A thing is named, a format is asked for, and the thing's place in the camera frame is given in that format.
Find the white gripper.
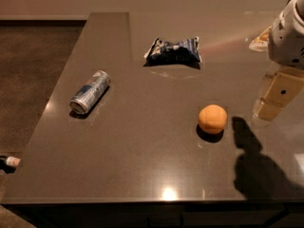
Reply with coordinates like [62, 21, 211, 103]
[254, 0, 304, 121]

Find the orange fruit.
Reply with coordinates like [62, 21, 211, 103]
[198, 104, 227, 135]

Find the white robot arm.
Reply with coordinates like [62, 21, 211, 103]
[249, 0, 304, 121]

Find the silver blue redbull can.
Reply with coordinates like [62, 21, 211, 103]
[69, 70, 110, 115]

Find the white plate with food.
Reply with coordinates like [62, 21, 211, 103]
[249, 27, 272, 52]

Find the blue chip bag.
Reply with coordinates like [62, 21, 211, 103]
[144, 37, 201, 65]

